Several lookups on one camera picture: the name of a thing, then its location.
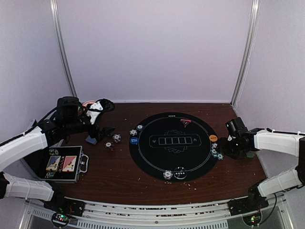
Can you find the round black poker mat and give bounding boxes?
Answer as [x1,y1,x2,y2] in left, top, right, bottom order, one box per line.
[129,112,218,182]

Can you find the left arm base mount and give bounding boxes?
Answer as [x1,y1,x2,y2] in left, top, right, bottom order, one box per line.
[43,198,85,217]

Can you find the aluminium poker case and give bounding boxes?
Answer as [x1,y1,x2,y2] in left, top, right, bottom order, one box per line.
[38,146,89,184]

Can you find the red black chip stack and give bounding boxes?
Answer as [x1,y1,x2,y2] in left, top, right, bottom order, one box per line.
[105,142,114,151]

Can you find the red white patterned bowl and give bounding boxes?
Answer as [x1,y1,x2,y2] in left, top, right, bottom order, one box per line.
[82,101,95,107]

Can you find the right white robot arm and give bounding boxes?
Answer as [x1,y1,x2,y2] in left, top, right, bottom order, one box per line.
[217,117,305,211]

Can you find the blue card deck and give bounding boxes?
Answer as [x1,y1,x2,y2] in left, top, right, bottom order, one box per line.
[86,136,97,145]

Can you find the orange big blind button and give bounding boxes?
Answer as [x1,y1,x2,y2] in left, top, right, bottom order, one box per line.
[209,135,218,142]

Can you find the right aluminium frame post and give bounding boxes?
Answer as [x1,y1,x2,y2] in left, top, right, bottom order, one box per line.
[230,0,261,109]

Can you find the blue white chips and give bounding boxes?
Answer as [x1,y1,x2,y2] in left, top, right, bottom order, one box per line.
[130,129,138,136]
[212,143,218,149]
[163,170,173,180]

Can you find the red black all-in triangle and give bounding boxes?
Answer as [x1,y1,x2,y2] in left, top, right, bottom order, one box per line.
[180,119,192,128]

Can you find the aluminium frame post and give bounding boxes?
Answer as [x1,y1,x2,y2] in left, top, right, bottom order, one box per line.
[50,0,77,97]
[230,0,261,109]

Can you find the red card box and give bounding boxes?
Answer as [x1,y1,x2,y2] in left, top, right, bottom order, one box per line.
[62,156,77,172]

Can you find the white green paper cup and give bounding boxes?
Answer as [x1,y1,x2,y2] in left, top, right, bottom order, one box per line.
[246,151,256,158]

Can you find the left aluminium frame post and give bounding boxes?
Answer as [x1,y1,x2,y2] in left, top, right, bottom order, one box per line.
[50,0,77,97]

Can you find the chips in case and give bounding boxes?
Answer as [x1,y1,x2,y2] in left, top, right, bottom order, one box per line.
[49,148,59,156]

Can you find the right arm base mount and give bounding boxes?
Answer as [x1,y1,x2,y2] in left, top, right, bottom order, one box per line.
[227,198,269,216]

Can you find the aluminium front rail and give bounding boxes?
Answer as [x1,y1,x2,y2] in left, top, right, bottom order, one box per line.
[17,195,295,229]

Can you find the yellow blue card box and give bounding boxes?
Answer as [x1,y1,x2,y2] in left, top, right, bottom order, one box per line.
[46,156,61,172]

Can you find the green white chips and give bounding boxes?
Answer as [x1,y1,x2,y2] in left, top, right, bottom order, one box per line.
[211,149,218,157]
[136,125,143,131]

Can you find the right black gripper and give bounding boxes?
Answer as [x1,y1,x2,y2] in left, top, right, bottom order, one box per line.
[215,137,245,159]

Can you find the red black chips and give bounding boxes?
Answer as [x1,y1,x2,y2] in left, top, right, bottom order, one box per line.
[217,154,224,160]

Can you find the blue white chip stack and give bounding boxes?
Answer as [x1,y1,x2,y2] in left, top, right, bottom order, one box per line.
[112,134,122,143]

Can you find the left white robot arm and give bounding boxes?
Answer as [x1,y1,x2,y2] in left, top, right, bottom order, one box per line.
[0,96,115,212]

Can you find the blue small blind button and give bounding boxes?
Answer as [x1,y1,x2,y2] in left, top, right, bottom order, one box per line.
[130,137,139,145]

